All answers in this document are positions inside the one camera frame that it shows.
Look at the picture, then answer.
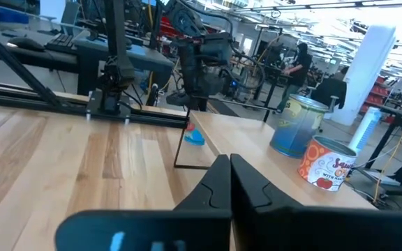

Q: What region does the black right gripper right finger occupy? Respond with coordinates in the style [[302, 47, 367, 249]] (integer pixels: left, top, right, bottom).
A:
[[230, 153, 402, 251]]

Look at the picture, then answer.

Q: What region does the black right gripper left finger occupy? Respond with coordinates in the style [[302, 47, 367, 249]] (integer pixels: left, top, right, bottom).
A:
[[54, 154, 232, 251]]

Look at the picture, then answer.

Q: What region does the orange white pasta can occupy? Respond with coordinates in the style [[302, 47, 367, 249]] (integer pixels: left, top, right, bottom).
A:
[[297, 135, 358, 192]]

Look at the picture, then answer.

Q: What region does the tall tomatoes can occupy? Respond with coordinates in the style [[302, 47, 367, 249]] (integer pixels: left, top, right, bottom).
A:
[[183, 121, 206, 146]]

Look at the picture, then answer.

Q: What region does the blue yellow label can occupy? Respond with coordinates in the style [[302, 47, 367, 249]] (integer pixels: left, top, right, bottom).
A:
[[269, 93, 329, 160]]

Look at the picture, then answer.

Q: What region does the white tower fan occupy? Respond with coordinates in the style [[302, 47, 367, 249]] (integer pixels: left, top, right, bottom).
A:
[[347, 106, 382, 154]]

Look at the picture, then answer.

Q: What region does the black office chair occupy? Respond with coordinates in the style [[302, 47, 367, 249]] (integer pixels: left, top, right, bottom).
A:
[[309, 77, 348, 133]]

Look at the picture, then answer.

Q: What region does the person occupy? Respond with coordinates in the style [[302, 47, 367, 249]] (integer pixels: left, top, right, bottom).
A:
[[276, 41, 313, 114]]

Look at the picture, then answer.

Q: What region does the white pillar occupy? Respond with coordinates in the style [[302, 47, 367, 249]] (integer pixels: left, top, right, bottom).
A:
[[332, 24, 397, 127]]

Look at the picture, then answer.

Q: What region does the blue grey desk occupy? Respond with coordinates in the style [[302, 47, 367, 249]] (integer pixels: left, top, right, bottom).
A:
[[73, 36, 176, 97]]

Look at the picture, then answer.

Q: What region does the black stand base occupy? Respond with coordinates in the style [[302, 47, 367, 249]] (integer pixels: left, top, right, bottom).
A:
[[85, 0, 136, 121]]

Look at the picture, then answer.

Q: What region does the black keyboard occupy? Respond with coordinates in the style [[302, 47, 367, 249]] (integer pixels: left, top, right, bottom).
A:
[[43, 33, 78, 55]]

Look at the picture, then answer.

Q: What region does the black computer mouse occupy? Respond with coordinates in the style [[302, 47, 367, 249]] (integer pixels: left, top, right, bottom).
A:
[[7, 36, 47, 52]]

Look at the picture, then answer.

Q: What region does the yellow cable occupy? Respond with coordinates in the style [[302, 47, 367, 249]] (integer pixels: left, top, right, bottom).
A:
[[371, 104, 402, 205]]

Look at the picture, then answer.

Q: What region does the black table edge rail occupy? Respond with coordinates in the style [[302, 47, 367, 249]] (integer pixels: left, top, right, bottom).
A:
[[0, 82, 188, 129]]

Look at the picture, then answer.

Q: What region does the black diagonal frame strut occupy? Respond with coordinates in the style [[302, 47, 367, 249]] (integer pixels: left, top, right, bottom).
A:
[[0, 20, 63, 106]]

